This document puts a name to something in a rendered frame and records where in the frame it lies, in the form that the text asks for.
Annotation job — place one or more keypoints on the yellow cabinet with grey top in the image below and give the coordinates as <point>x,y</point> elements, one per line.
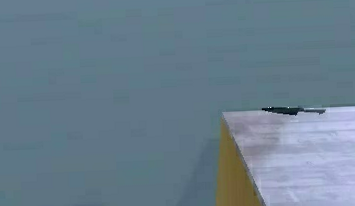
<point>288,166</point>

